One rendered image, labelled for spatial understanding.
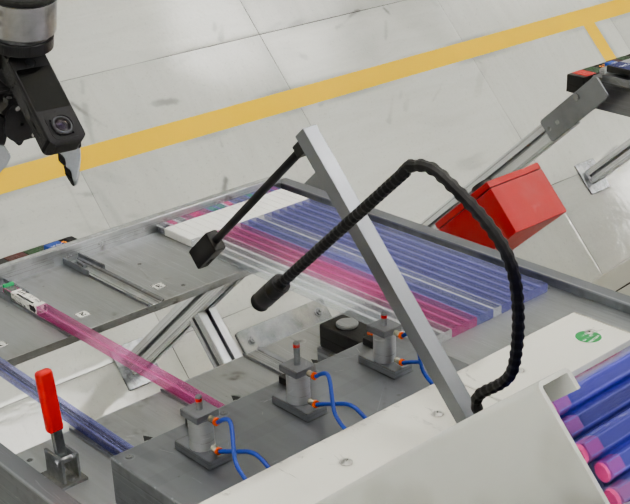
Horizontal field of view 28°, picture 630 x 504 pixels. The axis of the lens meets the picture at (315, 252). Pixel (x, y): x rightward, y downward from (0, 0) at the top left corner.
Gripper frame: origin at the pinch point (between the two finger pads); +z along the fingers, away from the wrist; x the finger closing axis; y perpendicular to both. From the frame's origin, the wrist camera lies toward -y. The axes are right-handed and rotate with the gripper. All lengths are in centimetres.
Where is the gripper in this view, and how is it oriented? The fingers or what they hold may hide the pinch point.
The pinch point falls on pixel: (29, 200)
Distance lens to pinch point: 147.2
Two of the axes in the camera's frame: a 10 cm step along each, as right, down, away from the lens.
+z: -1.3, 8.2, 5.6
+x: -7.4, 2.9, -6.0
